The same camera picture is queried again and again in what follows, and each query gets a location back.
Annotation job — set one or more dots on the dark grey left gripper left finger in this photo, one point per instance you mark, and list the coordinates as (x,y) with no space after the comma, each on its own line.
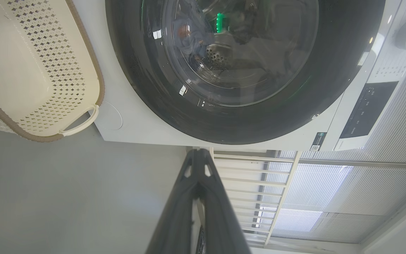
(178,218)

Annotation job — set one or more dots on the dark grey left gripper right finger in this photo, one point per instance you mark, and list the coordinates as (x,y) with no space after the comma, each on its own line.
(220,225)

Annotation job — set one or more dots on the blue bear print garment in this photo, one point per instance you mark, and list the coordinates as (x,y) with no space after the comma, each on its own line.
(190,35)

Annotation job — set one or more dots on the black round glass washer door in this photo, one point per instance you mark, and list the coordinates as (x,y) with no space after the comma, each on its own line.
(344,53)

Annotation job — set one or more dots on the white front-load washing machine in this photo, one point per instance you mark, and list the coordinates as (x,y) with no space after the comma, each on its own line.
(146,130)

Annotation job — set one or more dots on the stainless steel washing machine drum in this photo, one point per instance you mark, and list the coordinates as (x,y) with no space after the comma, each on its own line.
(217,58)

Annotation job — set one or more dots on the dark grey appliance control panel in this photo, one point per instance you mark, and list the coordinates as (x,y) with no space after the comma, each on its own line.
(368,109)

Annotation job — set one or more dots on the white metal railing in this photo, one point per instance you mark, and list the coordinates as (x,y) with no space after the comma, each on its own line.
(280,192)

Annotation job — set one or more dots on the round white filter cover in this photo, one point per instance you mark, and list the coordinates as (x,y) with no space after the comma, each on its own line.
(113,118)

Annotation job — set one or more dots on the dark QR code sticker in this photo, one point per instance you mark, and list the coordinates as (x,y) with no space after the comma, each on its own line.
(318,141)

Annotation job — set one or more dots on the cream perforated laundry basket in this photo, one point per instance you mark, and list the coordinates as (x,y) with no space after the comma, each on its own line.
(23,70)

